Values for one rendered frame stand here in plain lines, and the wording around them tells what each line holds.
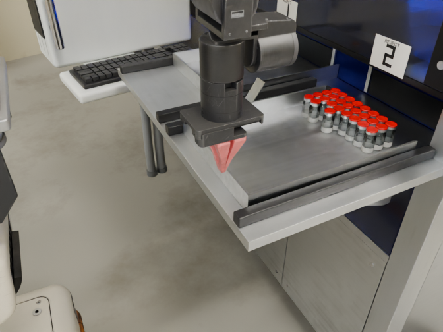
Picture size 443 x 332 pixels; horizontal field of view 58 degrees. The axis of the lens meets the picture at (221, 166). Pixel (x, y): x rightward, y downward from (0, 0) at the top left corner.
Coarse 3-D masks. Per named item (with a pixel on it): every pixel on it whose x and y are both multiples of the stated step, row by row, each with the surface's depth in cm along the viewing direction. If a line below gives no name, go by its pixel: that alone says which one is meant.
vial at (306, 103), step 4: (304, 96) 82; (308, 96) 82; (312, 96) 82; (304, 100) 83; (308, 100) 82; (304, 104) 83; (308, 104) 82; (304, 108) 83; (308, 108) 83; (304, 112) 84; (308, 112) 83; (304, 116) 84
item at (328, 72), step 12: (180, 60) 102; (192, 60) 110; (300, 60) 111; (192, 72) 97; (264, 72) 104; (276, 72) 104; (288, 72) 104; (300, 72) 95; (312, 72) 97; (324, 72) 99; (336, 72) 101; (252, 84) 91; (264, 84) 92; (276, 84) 94
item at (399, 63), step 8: (376, 40) 77; (384, 40) 75; (392, 40) 74; (376, 48) 77; (384, 48) 76; (400, 48) 73; (408, 48) 71; (376, 56) 78; (400, 56) 73; (408, 56) 72; (376, 64) 78; (392, 64) 75; (400, 64) 74; (392, 72) 76; (400, 72) 74
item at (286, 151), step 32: (288, 96) 86; (256, 128) 81; (288, 128) 81; (320, 128) 81; (256, 160) 72; (288, 160) 72; (320, 160) 72; (352, 160) 66; (256, 192) 59; (288, 192) 62
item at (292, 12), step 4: (280, 0) 101; (284, 0) 99; (288, 0) 98; (280, 4) 101; (284, 4) 100; (292, 4) 97; (296, 4) 96; (280, 8) 102; (284, 8) 100; (292, 8) 97; (296, 8) 96; (280, 12) 102; (284, 12) 101; (292, 12) 98; (296, 12) 97; (288, 16) 100; (292, 16) 98; (296, 16) 97
